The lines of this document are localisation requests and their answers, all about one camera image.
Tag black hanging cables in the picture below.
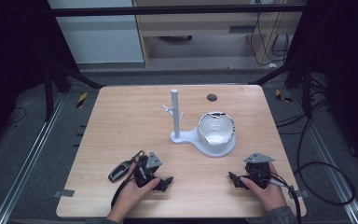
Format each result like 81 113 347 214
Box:
250 11 292 67

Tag white cabinet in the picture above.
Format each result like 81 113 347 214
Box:
47 0 145 65

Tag aluminium floor rail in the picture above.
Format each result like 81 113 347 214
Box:
0 92 68 224
287 88 358 224

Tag white stand with pegs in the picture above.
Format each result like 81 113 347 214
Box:
162 89 238 159

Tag black car key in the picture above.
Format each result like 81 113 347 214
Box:
107 150 146 183

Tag hand-held gripper cable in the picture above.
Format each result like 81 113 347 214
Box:
110 164 138 210
268 172 303 224

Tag yellow black tape piece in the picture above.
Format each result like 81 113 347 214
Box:
76 91 89 109
274 89 294 104

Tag black floor cable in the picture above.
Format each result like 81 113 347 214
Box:
274 90 357 207

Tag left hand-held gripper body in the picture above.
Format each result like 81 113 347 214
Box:
133 150 163 189

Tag light wooden desk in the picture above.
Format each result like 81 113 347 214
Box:
131 0 308 69

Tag person's right hand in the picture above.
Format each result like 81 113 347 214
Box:
240 161 288 213

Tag left hand-held gripper cable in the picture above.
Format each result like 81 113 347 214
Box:
110 164 138 210

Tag person's left hand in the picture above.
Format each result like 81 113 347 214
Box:
106 162 161 224

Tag right hand-held gripper cable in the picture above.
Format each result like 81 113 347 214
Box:
268 172 303 224

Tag black frame bar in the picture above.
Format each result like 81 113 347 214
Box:
48 3 307 18

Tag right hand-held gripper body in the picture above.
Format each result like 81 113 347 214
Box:
242 151 276 190

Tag grey tape strip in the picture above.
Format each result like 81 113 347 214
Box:
288 188 310 200
53 189 76 199

